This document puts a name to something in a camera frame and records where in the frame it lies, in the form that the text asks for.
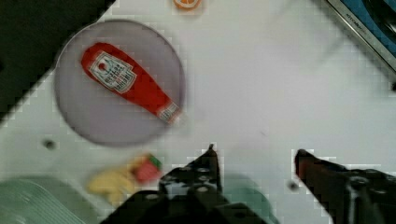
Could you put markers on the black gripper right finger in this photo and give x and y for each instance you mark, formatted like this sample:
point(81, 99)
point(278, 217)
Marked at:
point(349, 196)

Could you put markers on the red ketchup bottle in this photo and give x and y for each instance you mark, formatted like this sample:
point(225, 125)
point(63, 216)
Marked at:
point(118, 72)

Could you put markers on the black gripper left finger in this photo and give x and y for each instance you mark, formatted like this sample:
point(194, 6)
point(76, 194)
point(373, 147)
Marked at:
point(202, 171)

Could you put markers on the yellow toy food piece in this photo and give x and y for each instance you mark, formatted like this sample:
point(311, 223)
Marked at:
point(117, 183)

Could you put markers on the orange slice toy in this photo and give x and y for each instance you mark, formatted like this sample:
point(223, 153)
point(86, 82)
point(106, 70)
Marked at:
point(187, 4)

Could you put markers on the red strawberry toy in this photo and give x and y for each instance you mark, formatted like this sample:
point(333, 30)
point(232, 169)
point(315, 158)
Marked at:
point(148, 169)

